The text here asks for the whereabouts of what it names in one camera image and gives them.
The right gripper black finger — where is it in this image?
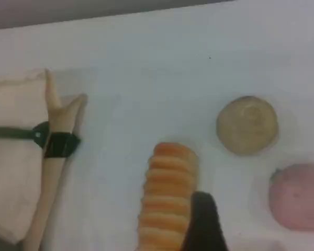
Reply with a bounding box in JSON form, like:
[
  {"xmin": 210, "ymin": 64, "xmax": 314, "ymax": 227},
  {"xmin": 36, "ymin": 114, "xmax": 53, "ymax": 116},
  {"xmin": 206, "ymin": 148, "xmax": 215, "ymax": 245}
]
[{"xmin": 180, "ymin": 191, "xmax": 231, "ymax": 251}]

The long ridged orange bread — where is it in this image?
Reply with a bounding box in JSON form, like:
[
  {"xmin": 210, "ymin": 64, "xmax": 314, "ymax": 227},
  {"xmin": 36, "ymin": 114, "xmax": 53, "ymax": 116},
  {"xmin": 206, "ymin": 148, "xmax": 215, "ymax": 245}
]
[{"xmin": 137, "ymin": 142, "xmax": 200, "ymax": 251}]

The white canvas bag green handle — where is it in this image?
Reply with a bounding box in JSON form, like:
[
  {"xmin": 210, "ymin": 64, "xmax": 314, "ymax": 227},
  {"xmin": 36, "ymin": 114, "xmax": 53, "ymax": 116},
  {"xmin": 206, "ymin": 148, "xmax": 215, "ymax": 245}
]
[{"xmin": 0, "ymin": 68, "xmax": 88, "ymax": 251}]

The pink peach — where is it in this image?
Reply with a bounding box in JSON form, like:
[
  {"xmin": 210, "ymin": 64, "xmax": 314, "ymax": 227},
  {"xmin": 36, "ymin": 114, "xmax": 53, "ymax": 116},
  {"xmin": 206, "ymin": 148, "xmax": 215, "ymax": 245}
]
[{"xmin": 268, "ymin": 162, "xmax": 314, "ymax": 232}]

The round beige potato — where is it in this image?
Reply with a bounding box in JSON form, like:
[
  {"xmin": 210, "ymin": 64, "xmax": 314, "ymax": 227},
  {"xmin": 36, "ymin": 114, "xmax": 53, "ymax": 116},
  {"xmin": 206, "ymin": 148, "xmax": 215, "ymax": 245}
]
[{"xmin": 216, "ymin": 95, "xmax": 279, "ymax": 157}]

